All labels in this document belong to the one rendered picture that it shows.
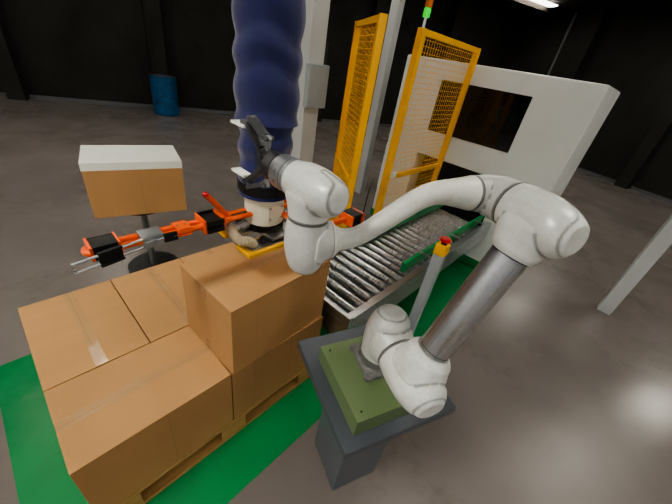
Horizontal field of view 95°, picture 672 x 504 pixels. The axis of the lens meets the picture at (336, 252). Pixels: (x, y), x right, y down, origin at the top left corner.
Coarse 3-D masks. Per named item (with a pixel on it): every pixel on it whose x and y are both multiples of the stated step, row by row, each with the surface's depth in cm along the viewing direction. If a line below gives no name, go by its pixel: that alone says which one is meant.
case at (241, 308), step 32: (224, 256) 151; (192, 288) 140; (224, 288) 132; (256, 288) 135; (288, 288) 144; (320, 288) 168; (192, 320) 155; (224, 320) 128; (256, 320) 136; (288, 320) 157; (224, 352) 140; (256, 352) 148
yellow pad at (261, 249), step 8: (256, 240) 133; (264, 240) 131; (280, 240) 136; (240, 248) 128; (248, 248) 128; (256, 248) 128; (264, 248) 130; (272, 248) 132; (248, 256) 125; (256, 256) 127
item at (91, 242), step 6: (108, 234) 99; (114, 234) 100; (84, 240) 95; (90, 240) 95; (96, 240) 96; (102, 240) 96; (108, 240) 97; (114, 240) 97; (90, 246) 93; (96, 246) 93; (102, 246) 94; (108, 246) 95; (90, 252) 93; (96, 252) 94; (96, 258) 95
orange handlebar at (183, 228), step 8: (232, 216) 124; (240, 216) 126; (248, 216) 129; (344, 216) 140; (176, 224) 112; (184, 224) 113; (192, 224) 117; (200, 224) 116; (336, 224) 135; (184, 232) 112; (120, 240) 101; (128, 240) 103; (88, 256) 93
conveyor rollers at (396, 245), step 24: (432, 216) 333; (456, 216) 343; (384, 240) 272; (408, 240) 278; (432, 240) 289; (456, 240) 293; (336, 264) 230; (360, 264) 237; (384, 264) 243; (336, 288) 208; (360, 288) 210; (384, 288) 215
